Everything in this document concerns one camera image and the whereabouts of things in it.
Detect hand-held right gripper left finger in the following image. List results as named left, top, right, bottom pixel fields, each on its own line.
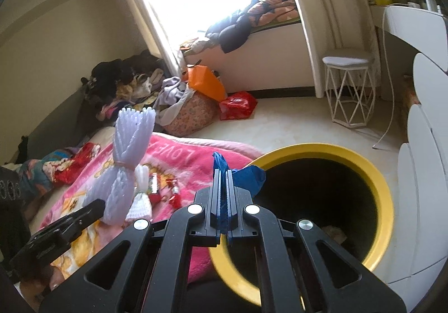
left=38, top=169, right=225, bottom=313

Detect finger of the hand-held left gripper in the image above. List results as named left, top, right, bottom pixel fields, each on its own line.
left=30, top=199, right=106, bottom=258

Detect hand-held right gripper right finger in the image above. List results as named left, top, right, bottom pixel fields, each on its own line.
left=226, top=169, right=407, bottom=313

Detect blue plastic wrapper piece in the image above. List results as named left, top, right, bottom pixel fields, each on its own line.
left=212, top=152, right=267, bottom=202

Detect red candy tube wrapper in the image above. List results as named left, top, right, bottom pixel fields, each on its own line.
left=149, top=173, right=164, bottom=202

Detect large white foam fruit net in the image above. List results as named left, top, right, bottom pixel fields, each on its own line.
left=103, top=107, right=155, bottom=224

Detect yellow-rimmed black trash bin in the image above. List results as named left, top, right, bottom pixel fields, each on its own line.
left=209, top=145, right=395, bottom=307

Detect person's left hand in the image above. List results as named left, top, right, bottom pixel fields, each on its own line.
left=21, top=264, right=66, bottom=304

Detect red and white candy wrapper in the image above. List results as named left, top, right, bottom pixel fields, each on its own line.
left=162, top=177, right=183, bottom=209

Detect red printed cloth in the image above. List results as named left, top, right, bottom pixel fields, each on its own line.
left=52, top=143, right=103, bottom=185

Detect pink printed blanket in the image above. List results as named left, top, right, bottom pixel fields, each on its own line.
left=28, top=127, right=264, bottom=286

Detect small white foam fruit net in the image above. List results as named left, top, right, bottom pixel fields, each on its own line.
left=125, top=165, right=154, bottom=223

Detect floral fabric basket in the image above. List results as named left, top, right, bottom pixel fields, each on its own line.
left=163, top=93, right=220, bottom=137

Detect white crumpled tissue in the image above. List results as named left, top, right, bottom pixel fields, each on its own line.
left=320, top=225, right=348, bottom=242

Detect red plastic bag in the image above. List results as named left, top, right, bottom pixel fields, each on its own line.
left=219, top=91, right=259, bottom=121

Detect orange paper bag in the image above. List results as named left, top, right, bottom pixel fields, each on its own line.
left=187, top=65, right=228, bottom=102

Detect pile of mixed clothes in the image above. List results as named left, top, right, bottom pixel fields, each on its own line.
left=80, top=50, right=165, bottom=124

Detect clothes heap on window seat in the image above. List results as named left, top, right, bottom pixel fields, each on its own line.
left=205, top=0, right=302, bottom=54

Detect cream window curtain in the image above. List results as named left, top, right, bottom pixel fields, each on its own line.
left=280, top=0, right=380, bottom=101
left=112, top=0, right=187, bottom=76

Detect white dressing desk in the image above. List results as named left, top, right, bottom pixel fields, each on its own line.
left=369, top=4, right=448, bottom=73

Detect white wire-frame stool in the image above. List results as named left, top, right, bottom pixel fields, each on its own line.
left=322, top=49, right=377, bottom=129

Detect white power cable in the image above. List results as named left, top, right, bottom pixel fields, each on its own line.
left=372, top=5, right=397, bottom=151

